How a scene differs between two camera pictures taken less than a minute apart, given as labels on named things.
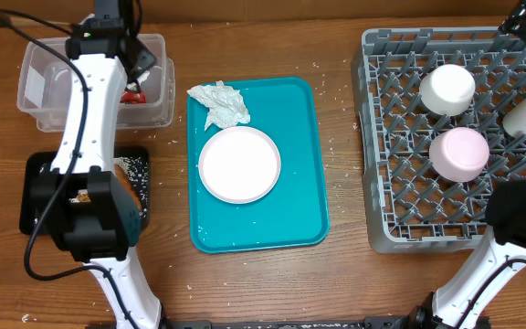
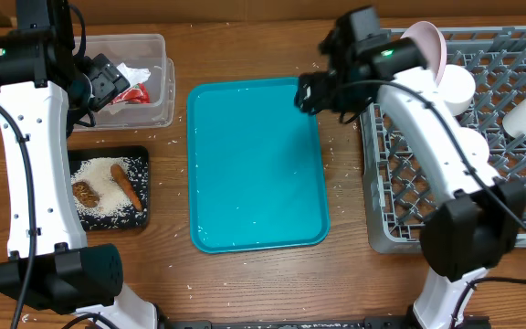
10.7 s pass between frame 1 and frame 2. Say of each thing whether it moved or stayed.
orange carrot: stayed
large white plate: moved
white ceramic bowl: stayed
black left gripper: moved
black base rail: stayed
